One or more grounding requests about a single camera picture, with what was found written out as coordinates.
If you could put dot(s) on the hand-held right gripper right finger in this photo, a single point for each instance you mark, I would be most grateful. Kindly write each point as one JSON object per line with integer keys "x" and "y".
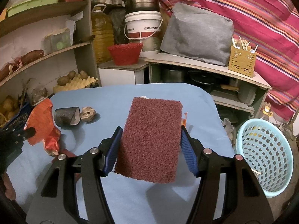
{"x": 188, "y": 154}

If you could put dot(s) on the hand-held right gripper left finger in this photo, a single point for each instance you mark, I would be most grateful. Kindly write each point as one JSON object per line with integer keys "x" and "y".
{"x": 113, "y": 149}

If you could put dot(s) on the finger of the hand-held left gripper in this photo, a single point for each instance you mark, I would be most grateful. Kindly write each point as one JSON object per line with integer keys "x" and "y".
{"x": 26, "y": 134}

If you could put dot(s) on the orange red snack bag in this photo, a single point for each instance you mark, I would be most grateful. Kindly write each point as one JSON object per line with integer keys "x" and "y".
{"x": 43, "y": 123}

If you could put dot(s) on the maroon scouring pad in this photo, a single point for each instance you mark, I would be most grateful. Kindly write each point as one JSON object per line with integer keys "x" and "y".
{"x": 149, "y": 140}

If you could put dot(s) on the black grey pouch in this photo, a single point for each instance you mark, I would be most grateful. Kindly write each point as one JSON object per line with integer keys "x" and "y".
{"x": 65, "y": 116}

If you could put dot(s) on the brown paper ball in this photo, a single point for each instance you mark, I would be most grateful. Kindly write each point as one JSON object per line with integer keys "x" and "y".
{"x": 87, "y": 114}

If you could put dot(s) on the light blue plastic basket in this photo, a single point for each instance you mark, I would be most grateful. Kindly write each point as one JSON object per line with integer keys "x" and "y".
{"x": 264, "y": 149}

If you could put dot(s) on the person's left hand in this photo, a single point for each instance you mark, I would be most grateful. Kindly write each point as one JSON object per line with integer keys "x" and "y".
{"x": 10, "y": 189}

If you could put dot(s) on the dark blue plastic crate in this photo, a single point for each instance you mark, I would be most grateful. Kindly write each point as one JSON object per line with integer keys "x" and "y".
{"x": 16, "y": 121}

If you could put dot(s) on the potatoes in yellow mesh bag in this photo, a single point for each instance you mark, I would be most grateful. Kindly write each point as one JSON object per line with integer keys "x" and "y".
{"x": 8, "y": 106}

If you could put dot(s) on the clear plastic bag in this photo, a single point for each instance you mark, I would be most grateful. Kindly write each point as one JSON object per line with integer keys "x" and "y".
{"x": 36, "y": 92}

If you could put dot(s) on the sweet potato in red mesh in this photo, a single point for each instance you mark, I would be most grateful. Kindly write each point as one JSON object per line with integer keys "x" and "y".
{"x": 31, "y": 56}
{"x": 7, "y": 71}

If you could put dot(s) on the potatoes on egg tray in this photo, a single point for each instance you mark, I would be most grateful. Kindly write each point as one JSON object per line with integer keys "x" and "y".
{"x": 64, "y": 79}

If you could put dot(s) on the yellow egg tray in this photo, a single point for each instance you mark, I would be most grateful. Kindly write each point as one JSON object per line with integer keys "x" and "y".
{"x": 74, "y": 84}

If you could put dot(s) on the white cabinet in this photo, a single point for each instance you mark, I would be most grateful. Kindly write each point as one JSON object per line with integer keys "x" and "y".
{"x": 116, "y": 75}

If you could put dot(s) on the black pot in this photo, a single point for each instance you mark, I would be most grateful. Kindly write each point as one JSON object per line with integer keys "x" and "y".
{"x": 203, "y": 79}

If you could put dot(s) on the low wooden cabinet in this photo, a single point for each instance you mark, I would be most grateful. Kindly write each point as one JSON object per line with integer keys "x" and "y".
{"x": 186, "y": 63}

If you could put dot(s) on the red woven basket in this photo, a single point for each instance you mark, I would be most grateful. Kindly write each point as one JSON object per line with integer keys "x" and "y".
{"x": 125, "y": 53}

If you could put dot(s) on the clear plastic box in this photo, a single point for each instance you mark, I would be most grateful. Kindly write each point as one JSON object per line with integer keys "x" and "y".
{"x": 58, "y": 40}

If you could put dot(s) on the yellow utensil holder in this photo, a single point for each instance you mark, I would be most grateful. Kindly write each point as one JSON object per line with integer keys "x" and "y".
{"x": 241, "y": 61}

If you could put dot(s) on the yellow oil bottle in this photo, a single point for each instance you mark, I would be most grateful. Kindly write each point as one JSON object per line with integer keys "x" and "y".
{"x": 101, "y": 35}

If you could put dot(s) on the wooden shelf unit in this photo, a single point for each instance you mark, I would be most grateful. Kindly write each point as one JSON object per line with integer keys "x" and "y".
{"x": 81, "y": 28}

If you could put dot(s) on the grey cloth covered appliance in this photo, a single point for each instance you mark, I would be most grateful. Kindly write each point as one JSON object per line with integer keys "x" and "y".
{"x": 198, "y": 32}

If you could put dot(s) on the white plastic bucket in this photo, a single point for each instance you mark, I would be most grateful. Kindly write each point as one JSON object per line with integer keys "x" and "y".
{"x": 142, "y": 25}

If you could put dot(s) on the green plastic tray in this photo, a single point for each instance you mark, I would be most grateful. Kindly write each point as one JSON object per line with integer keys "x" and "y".
{"x": 32, "y": 4}

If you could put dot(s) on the red striped curtain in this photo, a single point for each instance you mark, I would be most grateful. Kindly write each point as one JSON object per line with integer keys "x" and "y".
{"x": 257, "y": 16}

